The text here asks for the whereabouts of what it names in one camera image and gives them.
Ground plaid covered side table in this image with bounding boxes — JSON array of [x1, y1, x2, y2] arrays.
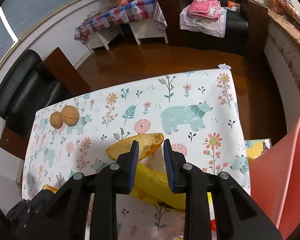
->
[[75, 0, 168, 50]]

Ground clear red snack package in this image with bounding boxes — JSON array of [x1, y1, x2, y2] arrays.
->
[[207, 192, 216, 233]]

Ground small walnut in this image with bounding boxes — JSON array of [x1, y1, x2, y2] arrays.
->
[[50, 111, 63, 129]]

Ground pink plastic trash bin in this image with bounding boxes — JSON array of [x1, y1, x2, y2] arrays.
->
[[249, 118, 300, 239]]

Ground white cloth on armchair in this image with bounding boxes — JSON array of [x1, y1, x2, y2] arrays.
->
[[179, 5, 227, 38]]

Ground white paper scrap on floor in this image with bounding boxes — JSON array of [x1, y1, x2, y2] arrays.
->
[[218, 63, 231, 70]]

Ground bed with brown blanket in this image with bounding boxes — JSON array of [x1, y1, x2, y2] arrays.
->
[[264, 9, 300, 111]]

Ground orange peel piece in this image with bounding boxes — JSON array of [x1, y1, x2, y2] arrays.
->
[[105, 132, 165, 162], [43, 185, 58, 194]]

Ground brown wooden side cabinet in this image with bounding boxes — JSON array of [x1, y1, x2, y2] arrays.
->
[[43, 47, 91, 96]]

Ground orange fruit on side table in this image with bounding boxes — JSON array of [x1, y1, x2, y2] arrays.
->
[[119, 0, 128, 6]]

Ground pink folded clothes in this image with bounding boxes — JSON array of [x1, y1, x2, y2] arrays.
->
[[187, 0, 222, 20]]

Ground black leather armchair left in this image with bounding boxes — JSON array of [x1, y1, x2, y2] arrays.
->
[[0, 49, 71, 137]]

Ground yellow plastic bag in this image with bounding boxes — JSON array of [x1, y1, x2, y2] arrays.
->
[[131, 163, 186, 212]]

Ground floral bear tablecloth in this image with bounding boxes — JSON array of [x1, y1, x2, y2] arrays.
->
[[21, 69, 250, 239]]

